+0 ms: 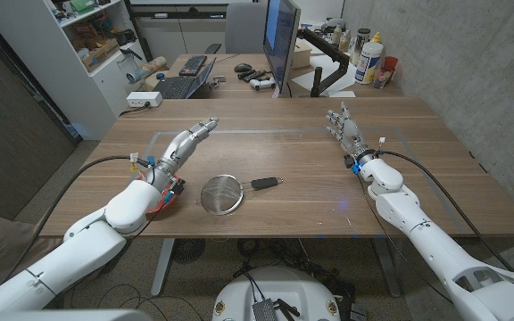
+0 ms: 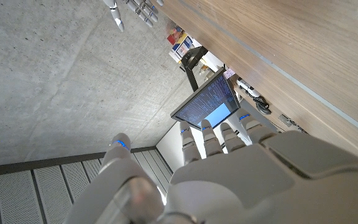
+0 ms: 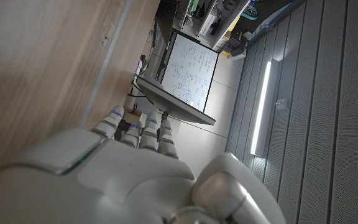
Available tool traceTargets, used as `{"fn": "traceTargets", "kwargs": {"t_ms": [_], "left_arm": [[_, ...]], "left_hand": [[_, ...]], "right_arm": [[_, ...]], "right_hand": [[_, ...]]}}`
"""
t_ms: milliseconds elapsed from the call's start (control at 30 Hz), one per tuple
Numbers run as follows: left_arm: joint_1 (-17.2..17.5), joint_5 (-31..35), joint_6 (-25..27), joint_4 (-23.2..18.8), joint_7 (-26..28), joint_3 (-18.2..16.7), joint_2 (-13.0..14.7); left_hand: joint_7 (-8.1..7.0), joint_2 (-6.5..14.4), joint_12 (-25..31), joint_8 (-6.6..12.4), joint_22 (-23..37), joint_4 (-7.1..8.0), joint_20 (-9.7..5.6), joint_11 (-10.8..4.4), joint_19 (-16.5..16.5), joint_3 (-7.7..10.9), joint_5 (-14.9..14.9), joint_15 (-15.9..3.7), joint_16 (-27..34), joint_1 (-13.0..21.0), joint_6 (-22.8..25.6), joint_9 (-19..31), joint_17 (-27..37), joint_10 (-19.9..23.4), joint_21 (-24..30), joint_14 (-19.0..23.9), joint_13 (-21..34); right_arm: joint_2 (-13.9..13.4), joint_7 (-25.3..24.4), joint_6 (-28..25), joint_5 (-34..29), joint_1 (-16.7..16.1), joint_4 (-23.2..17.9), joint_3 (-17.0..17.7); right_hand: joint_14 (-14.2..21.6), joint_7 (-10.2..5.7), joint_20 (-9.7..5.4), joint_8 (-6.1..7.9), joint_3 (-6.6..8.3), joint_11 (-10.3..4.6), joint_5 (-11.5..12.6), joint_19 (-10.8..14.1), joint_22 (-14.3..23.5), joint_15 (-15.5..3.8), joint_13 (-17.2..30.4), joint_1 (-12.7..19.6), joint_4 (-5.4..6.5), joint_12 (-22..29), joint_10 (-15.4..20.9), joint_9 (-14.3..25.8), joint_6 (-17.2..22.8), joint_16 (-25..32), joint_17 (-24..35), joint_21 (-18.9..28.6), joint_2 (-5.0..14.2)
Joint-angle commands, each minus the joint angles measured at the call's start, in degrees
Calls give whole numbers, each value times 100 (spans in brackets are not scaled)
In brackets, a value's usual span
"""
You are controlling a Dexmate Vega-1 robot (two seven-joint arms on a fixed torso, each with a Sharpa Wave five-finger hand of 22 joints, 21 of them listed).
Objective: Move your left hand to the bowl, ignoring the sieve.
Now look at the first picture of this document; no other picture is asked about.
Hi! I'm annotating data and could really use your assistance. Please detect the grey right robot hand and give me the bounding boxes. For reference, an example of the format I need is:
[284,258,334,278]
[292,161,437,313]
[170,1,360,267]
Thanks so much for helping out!
[325,101,377,165]

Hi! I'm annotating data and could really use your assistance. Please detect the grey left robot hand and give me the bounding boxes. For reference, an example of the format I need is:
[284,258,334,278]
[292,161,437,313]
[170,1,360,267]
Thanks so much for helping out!
[149,116,220,191]

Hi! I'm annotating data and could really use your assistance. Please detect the red bowl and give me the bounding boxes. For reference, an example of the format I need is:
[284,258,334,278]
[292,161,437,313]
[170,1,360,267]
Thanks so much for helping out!
[136,173,186,214]

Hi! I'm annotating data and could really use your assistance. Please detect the white power strip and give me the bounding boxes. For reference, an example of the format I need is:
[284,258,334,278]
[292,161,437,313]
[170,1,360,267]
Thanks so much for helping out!
[126,91,163,109]

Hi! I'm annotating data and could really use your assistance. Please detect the dark open laptop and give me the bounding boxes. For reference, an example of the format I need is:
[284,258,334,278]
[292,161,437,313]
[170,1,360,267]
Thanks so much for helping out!
[153,56,217,100]

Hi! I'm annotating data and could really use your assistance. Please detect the clear glass cup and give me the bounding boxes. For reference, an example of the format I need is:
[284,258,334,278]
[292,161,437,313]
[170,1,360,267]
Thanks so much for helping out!
[372,66,394,89]

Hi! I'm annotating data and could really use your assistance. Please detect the white paper sheets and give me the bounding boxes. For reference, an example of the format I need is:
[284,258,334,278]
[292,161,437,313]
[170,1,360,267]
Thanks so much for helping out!
[290,53,359,97]

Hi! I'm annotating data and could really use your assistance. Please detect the white wipes canister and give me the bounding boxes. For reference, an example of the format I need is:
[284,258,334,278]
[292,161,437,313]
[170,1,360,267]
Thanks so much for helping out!
[354,41,384,86]

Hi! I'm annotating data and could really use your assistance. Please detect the red cup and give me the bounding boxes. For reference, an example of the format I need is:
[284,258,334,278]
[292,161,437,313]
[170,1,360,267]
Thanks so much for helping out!
[382,55,399,75]

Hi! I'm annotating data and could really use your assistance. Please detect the black keyboard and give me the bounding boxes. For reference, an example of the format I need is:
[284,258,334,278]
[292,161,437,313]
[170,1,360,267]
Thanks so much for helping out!
[178,54,208,77]

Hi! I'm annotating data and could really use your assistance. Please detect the rolled paper poster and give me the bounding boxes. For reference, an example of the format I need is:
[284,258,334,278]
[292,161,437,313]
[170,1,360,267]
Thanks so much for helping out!
[126,55,169,85]

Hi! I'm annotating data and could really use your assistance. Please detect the dark lidded jar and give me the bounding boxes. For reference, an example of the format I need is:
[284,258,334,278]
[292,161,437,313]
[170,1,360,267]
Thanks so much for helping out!
[350,28,372,66]

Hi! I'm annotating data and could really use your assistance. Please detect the light wooden box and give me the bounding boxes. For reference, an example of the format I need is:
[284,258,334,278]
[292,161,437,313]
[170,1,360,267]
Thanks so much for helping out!
[291,38,313,70]

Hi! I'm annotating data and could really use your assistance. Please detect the round black floor fan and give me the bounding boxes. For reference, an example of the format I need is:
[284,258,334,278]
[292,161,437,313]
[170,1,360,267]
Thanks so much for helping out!
[170,238,206,265]

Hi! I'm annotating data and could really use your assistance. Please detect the white game controller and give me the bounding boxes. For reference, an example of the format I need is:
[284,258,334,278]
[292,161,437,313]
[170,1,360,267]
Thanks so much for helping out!
[249,77,277,92]

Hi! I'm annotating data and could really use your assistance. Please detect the black remote controllers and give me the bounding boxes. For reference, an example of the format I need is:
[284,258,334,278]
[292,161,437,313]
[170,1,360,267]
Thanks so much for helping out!
[237,69,267,83]

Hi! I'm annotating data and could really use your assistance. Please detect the black computer monitor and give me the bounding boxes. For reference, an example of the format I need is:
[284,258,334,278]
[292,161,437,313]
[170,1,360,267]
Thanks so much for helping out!
[262,0,302,95]

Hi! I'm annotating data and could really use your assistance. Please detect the grey table leg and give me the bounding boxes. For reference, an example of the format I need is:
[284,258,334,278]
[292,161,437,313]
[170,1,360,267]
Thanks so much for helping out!
[150,238,176,298]
[370,235,403,299]

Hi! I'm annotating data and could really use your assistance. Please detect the cardboard box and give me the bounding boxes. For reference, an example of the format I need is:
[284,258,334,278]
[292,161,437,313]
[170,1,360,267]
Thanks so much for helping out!
[80,37,120,72]

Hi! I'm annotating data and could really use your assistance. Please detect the white shelf unit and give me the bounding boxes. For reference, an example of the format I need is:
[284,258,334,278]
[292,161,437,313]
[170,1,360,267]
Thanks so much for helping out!
[0,0,147,142]

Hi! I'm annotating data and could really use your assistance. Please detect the grey office chair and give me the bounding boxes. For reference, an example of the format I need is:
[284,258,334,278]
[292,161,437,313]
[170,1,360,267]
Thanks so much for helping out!
[203,2,269,55]

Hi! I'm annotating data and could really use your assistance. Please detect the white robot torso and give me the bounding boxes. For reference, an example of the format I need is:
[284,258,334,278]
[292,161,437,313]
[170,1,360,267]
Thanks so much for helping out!
[211,266,342,321]

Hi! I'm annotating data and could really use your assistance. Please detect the metal sieve with black handle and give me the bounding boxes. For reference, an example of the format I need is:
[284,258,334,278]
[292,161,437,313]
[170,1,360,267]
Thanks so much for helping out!
[194,173,285,217]

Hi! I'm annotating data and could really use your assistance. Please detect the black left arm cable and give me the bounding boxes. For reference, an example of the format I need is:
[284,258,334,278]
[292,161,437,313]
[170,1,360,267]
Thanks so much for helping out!
[0,154,152,286]

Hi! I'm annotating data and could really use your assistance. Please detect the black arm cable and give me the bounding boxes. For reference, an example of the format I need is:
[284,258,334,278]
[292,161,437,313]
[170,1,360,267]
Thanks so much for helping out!
[377,150,514,273]
[0,154,152,286]

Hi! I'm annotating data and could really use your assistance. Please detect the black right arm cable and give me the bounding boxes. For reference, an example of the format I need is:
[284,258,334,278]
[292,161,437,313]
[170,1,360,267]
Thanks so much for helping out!
[377,150,514,273]

